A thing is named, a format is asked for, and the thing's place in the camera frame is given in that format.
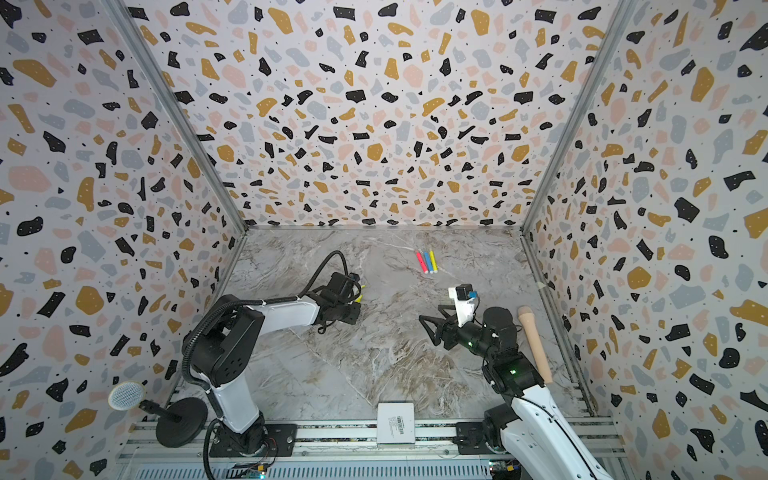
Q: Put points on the wooden rolling pin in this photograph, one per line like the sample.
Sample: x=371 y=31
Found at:
x=527 y=320

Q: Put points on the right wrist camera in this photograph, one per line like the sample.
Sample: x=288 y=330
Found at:
x=466 y=301

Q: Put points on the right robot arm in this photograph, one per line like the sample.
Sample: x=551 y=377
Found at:
x=528 y=425

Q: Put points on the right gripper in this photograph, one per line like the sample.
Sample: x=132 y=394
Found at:
x=450 y=330

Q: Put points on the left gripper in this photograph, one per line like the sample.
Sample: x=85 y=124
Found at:
x=354 y=311

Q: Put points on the white box on rail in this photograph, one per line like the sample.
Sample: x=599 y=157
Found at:
x=395 y=423

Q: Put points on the black round stand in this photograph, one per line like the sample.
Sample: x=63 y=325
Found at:
x=180 y=423

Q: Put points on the blue highlighter pen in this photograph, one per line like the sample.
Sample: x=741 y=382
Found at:
x=428 y=261

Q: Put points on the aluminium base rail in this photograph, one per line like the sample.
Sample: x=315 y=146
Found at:
x=443 y=449

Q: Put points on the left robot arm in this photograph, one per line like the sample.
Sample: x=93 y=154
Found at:
x=217 y=352

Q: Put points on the pink highlighter pen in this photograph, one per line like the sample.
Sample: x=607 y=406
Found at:
x=421 y=261

